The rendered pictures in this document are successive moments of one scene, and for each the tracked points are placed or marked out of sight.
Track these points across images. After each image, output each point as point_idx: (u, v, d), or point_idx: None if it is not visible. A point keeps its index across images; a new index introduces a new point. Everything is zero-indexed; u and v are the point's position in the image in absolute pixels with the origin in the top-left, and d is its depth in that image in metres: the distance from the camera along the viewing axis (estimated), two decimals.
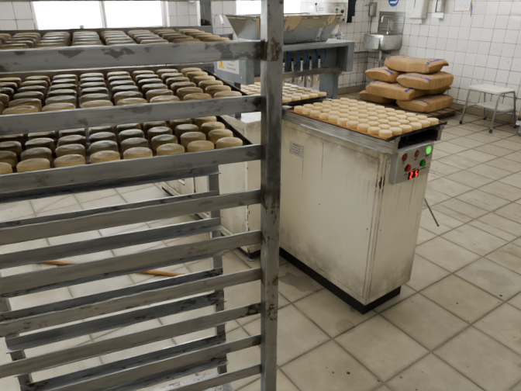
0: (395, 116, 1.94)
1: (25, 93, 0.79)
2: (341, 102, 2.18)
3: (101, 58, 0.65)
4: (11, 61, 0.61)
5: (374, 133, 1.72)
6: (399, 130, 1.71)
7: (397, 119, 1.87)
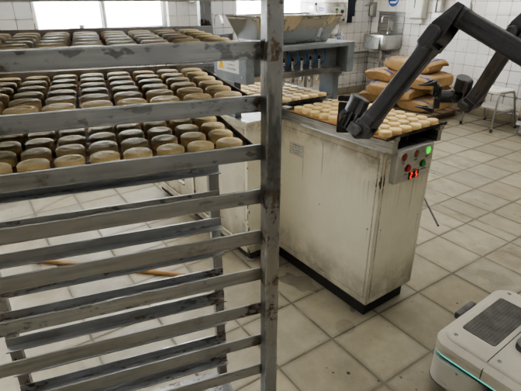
0: (395, 116, 1.94)
1: (25, 93, 0.79)
2: (341, 102, 2.18)
3: (101, 58, 0.65)
4: (11, 61, 0.61)
5: (374, 133, 1.72)
6: (399, 130, 1.71)
7: (397, 119, 1.87)
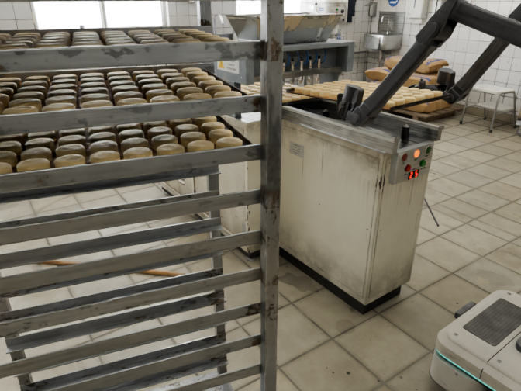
0: (397, 91, 1.89)
1: (25, 93, 0.79)
2: (342, 82, 2.14)
3: (101, 58, 0.65)
4: (11, 61, 0.61)
5: None
6: (402, 101, 1.66)
7: (400, 92, 1.82)
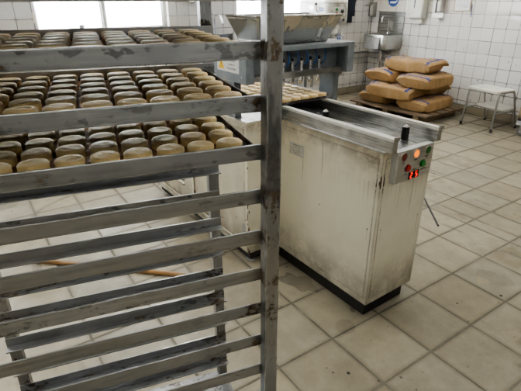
0: None
1: (25, 93, 0.79)
2: None
3: (101, 58, 0.65)
4: (11, 61, 0.61)
5: None
6: None
7: None
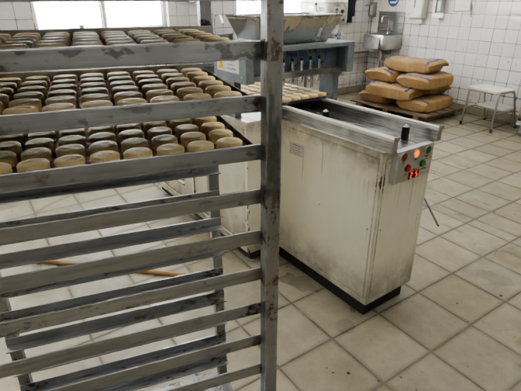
0: None
1: (25, 93, 0.79)
2: None
3: (101, 58, 0.65)
4: (11, 61, 0.61)
5: None
6: None
7: None
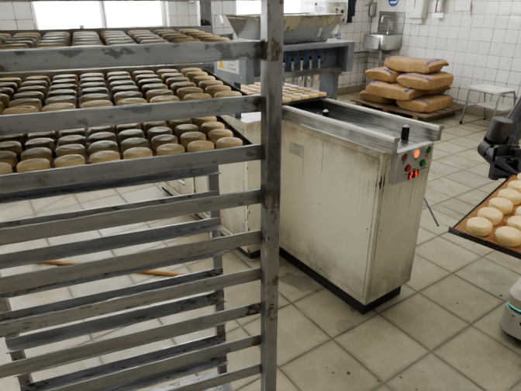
0: None
1: (25, 93, 0.79)
2: (515, 226, 0.92)
3: (101, 58, 0.65)
4: (11, 61, 0.61)
5: None
6: None
7: None
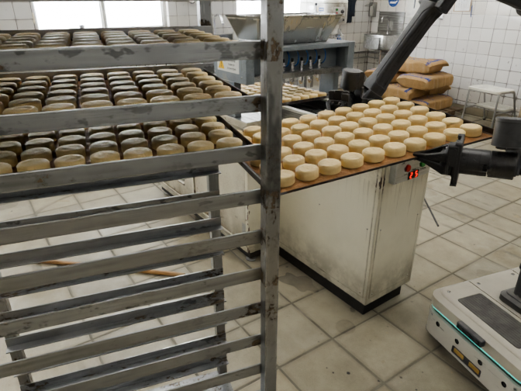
0: (363, 115, 1.23)
1: (26, 93, 0.79)
2: (253, 136, 1.12)
3: (101, 58, 0.65)
4: (12, 61, 0.61)
5: (464, 137, 1.04)
6: (461, 119, 1.11)
7: (391, 114, 1.19)
